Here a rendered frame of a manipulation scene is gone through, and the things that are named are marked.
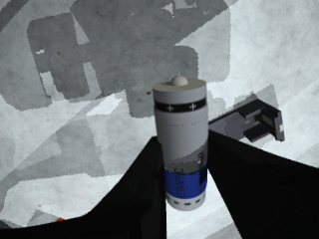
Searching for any white and blue battery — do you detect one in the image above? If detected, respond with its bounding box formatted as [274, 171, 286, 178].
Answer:
[152, 76, 207, 212]

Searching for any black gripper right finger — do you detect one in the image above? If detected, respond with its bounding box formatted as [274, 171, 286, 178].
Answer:
[207, 129, 319, 239]

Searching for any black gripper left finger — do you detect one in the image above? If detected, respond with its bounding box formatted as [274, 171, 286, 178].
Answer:
[0, 135, 167, 239]

